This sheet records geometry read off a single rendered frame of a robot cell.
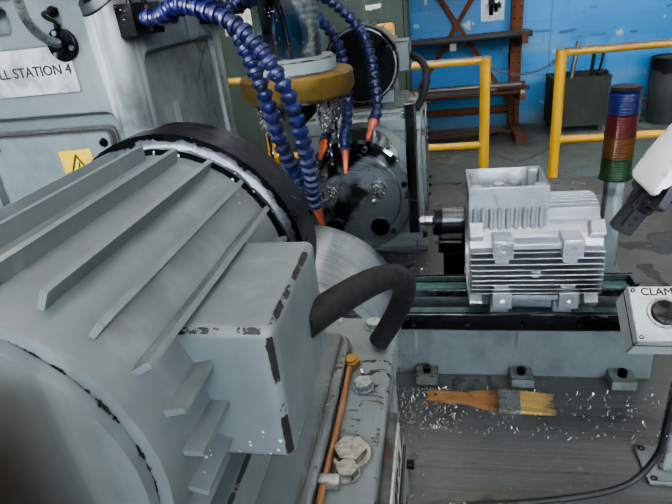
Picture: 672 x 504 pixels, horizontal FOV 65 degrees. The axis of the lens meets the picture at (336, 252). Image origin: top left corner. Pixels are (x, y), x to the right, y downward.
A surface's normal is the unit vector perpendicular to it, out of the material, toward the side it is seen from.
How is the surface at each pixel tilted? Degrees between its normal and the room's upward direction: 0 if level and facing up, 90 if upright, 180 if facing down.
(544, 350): 90
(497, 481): 0
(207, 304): 0
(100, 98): 90
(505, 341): 90
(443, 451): 0
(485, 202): 90
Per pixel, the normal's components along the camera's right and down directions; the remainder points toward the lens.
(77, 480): -0.17, 0.44
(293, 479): -0.11, -0.89
